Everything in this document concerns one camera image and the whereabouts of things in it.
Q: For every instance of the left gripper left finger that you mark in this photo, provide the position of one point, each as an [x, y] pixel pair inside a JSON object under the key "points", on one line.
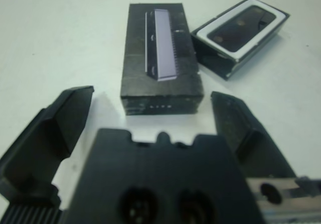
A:
{"points": [[37, 143]]}

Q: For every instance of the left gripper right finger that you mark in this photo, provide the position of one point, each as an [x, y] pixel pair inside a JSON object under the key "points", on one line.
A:
{"points": [[245, 138]]}

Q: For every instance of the black box lid with print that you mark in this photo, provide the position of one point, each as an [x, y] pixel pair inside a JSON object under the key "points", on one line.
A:
{"points": [[138, 83]]}

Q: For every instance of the black box base white lining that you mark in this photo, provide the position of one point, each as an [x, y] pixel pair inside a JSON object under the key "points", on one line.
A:
{"points": [[213, 60]]}

